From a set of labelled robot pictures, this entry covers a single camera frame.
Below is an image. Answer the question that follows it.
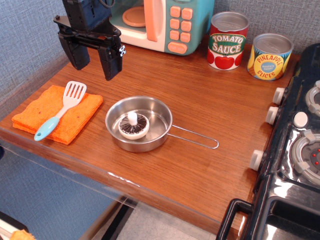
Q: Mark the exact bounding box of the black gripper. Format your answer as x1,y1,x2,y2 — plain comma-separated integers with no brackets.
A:
53,15,126,81

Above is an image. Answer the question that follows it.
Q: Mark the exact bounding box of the white spatula with blue handle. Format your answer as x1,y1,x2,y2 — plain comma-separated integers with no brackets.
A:
33,81,87,142

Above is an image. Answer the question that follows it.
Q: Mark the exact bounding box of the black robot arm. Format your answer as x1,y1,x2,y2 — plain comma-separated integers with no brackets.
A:
53,0,126,81

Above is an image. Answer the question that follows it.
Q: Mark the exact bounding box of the orange folded cloth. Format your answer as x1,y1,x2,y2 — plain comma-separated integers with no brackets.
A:
11,84,104,146

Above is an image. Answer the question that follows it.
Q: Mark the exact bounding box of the small steel pan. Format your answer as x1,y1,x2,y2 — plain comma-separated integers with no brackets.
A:
105,95,220,153

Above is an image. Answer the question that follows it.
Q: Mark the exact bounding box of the toy mushroom slice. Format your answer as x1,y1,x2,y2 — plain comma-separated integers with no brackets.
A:
118,111,150,140

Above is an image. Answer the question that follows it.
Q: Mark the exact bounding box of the teal toy microwave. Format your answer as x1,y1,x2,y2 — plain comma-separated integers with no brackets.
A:
110,0,215,56

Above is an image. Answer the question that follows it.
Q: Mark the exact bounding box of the tomato sauce can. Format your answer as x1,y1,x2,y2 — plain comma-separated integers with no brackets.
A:
207,11,250,71

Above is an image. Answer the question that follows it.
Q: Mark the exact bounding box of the pineapple slices can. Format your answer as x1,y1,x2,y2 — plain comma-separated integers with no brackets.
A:
247,33,294,81

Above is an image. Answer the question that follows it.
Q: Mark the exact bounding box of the white stove knob middle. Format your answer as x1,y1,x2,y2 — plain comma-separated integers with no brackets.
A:
265,106,279,125

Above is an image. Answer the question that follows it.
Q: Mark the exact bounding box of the white stove knob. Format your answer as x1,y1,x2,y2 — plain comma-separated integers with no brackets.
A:
249,149,264,172
265,106,279,125
272,87,286,105

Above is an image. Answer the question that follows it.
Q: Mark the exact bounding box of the white stove knob top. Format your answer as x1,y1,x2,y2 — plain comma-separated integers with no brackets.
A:
272,87,286,105

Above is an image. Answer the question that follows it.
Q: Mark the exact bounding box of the white stove knob bottom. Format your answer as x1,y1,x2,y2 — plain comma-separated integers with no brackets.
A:
249,149,264,172

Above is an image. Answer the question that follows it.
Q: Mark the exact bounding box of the orange fuzzy object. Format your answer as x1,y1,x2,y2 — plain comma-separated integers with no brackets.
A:
10,229,36,240

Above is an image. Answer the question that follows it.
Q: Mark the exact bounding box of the white round stove button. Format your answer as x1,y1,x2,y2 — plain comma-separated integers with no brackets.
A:
293,111,308,128

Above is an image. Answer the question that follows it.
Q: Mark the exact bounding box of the black toy stove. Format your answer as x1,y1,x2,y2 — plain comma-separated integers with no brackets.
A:
215,42,320,240

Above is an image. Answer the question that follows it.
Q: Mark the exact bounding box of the black oven door handle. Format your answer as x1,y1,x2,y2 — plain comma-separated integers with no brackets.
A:
216,198,254,240

